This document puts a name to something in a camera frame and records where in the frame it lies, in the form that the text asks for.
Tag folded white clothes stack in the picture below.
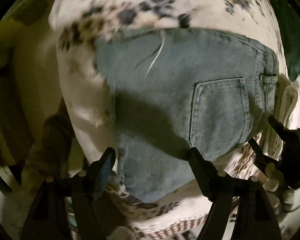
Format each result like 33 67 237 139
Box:
260 74 299 160

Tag dark green blanket pile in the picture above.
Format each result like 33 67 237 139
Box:
269 0 300 82

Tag blue denim jeans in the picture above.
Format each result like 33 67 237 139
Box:
95 28 279 203

